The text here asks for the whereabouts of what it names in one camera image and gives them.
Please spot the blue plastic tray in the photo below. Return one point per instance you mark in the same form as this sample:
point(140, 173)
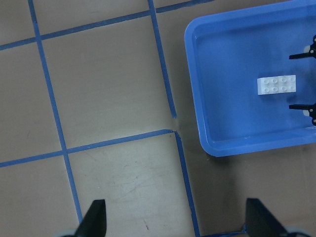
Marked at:
point(227, 53)

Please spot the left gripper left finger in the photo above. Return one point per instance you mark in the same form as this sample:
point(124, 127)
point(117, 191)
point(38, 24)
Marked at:
point(94, 223)

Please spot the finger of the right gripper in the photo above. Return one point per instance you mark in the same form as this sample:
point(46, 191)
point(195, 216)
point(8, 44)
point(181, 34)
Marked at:
point(309, 52)
point(308, 110)

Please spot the white block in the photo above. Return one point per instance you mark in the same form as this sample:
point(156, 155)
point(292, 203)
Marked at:
point(267, 85)

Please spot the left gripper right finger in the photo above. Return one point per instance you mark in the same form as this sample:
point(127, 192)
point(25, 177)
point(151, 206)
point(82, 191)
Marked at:
point(260, 222)

